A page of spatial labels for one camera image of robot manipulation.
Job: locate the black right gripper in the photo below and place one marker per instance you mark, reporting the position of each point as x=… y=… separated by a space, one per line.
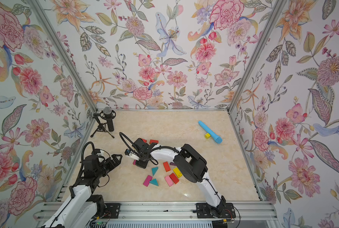
x=139 y=164

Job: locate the yellow rectangular block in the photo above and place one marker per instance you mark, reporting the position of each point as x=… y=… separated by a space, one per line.
x=177 y=172

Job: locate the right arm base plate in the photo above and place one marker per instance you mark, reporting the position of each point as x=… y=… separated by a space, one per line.
x=204 y=211

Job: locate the black tripod mic stand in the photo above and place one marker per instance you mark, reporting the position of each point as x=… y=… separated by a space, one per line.
x=102 y=124

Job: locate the black rhinestone microphone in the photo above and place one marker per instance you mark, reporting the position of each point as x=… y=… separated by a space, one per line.
x=109 y=115

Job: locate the blue toy microphone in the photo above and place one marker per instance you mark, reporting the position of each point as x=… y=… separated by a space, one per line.
x=211 y=134

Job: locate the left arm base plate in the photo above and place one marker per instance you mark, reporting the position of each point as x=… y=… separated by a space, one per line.
x=109 y=211

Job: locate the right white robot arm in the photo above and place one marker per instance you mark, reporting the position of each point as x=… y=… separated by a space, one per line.
x=190 y=163

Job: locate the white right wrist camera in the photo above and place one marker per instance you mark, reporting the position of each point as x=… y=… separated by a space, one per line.
x=132 y=155

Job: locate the pink rectangular block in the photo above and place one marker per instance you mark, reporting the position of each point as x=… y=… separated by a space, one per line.
x=169 y=181

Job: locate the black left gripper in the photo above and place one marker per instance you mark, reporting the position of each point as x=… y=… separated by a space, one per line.
x=116 y=161

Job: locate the teal triangle block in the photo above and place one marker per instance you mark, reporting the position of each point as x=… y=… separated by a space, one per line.
x=154 y=170
x=154 y=182

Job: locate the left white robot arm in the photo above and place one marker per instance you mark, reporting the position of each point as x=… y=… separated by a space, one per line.
x=83 y=206

